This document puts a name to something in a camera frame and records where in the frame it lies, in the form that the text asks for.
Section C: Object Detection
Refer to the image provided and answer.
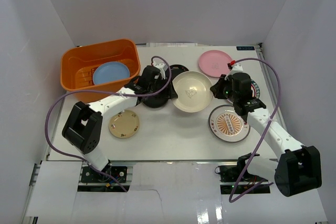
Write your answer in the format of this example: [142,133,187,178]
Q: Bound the cream plate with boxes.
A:
[172,71,214,113]

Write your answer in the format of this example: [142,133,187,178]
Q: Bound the pink plate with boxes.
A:
[198,50,232,78]

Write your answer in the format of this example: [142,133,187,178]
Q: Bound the blue plate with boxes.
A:
[92,61,130,85]

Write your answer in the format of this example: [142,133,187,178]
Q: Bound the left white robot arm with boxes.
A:
[62,63,177,182]

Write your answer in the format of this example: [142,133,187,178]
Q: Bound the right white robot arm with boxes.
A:
[210,72,322,197]

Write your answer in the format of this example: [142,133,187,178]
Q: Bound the orange plastic bin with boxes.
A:
[60,39,141,103]

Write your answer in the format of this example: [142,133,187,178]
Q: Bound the white green rimmed plate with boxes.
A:
[234,78,260,101]

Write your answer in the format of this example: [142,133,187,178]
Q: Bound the black plate front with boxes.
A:
[142,96,169,109]

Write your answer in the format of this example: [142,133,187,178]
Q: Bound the black plate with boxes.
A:
[170,64,189,79]
[142,96,169,109]

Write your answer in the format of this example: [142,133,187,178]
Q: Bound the black plate rear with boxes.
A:
[170,64,189,79]

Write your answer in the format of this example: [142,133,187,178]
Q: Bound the orange sunburst patterned plate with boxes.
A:
[208,105,250,143]

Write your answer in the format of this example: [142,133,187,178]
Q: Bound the white papers at back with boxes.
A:
[146,42,198,47]

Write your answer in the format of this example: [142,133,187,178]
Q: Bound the blue table label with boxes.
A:
[236,46,255,51]

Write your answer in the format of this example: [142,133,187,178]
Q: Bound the small yellow floral plate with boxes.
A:
[109,110,140,138]

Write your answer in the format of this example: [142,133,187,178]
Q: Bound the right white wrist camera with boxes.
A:
[227,61,244,76]

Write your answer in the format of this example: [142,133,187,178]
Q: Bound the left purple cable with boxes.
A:
[45,56,173,192]

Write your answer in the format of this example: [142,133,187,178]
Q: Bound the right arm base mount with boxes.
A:
[214,165,270,195]

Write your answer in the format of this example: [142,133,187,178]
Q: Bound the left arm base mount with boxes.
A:
[77,165,130,193]

